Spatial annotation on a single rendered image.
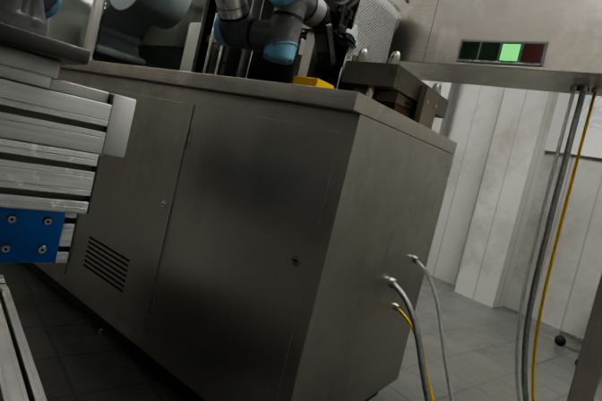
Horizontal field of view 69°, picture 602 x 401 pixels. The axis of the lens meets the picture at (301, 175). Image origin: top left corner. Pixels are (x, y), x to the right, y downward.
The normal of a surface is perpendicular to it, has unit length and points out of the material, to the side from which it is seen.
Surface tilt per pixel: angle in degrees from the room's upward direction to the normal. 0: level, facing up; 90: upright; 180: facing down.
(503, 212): 90
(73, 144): 90
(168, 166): 90
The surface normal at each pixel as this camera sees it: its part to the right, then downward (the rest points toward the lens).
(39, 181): 0.63, 0.18
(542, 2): -0.59, -0.10
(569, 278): -0.74, -0.15
